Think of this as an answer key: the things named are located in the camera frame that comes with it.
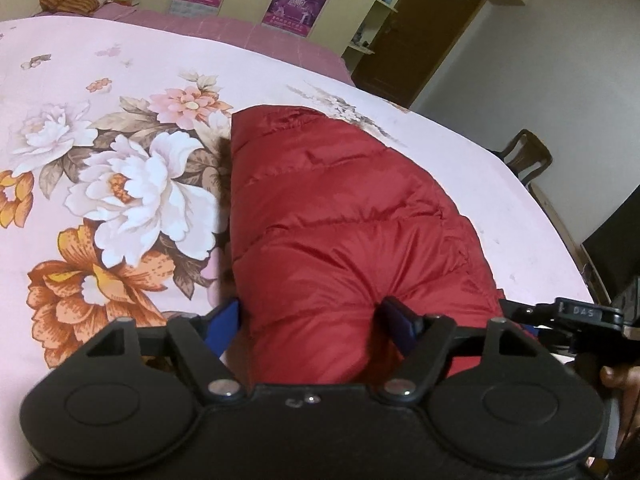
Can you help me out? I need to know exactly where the wooden chair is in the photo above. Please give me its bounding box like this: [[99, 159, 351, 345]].
[[492, 129, 553, 188]]

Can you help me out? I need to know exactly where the pink floral bed quilt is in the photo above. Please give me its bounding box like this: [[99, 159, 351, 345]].
[[1, 15, 589, 479]]

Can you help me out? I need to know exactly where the brown wooden door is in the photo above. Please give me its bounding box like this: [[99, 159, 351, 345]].
[[352, 0, 486, 107]]

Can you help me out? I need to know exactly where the black monitor screen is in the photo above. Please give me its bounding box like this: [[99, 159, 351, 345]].
[[580, 188, 640, 304]]

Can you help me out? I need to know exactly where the red quilted down jacket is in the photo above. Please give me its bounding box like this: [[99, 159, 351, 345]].
[[230, 105, 503, 385]]

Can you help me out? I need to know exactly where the lower right purple poster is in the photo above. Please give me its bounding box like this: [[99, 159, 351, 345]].
[[262, 0, 326, 37]]

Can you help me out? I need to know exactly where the cream corner shelf unit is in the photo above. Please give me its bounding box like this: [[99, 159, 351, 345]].
[[343, 0, 399, 76]]

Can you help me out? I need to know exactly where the person right hand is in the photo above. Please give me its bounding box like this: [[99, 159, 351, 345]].
[[600, 366, 640, 394]]

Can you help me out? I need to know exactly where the pink checked bed sheet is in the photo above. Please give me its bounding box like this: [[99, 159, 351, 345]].
[[30, 1, 356, 89]]

